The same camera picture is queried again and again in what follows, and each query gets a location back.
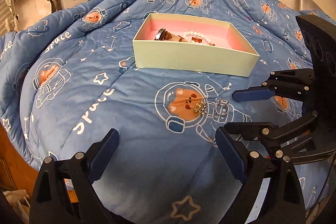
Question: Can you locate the silver ring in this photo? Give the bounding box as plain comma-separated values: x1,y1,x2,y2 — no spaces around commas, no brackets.
213,99,232,117

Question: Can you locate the pearl bracelet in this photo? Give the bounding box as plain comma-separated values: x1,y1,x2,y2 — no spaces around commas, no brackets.
183,31,216,47

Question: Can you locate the watch with beige strap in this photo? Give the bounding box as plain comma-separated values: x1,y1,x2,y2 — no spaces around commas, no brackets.
154,28,188,43

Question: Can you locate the blue space bear comforter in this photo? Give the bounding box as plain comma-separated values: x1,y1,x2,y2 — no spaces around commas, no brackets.
1,0,311,223

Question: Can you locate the mint box pink lining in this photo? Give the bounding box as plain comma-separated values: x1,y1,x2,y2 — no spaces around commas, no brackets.
133,13,259,77

